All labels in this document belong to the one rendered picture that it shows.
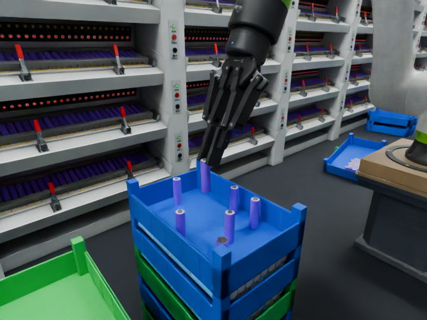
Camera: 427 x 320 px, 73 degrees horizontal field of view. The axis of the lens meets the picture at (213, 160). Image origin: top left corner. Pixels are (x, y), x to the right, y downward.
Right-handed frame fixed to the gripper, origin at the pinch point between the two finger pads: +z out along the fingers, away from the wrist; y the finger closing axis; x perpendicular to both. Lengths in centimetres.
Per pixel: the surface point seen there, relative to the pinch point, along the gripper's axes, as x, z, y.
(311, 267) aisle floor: -55, 28, -3
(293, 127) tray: -119, -21, 63
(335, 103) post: -157, -49, 62
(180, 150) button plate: -36, 9, 55
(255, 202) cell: -8.5, 7.5, -7.0
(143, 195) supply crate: 1.6, 15.6, 14.1
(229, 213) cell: -2.5, 10.1, -6.9
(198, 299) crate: 1.5, 23.9, -10.1
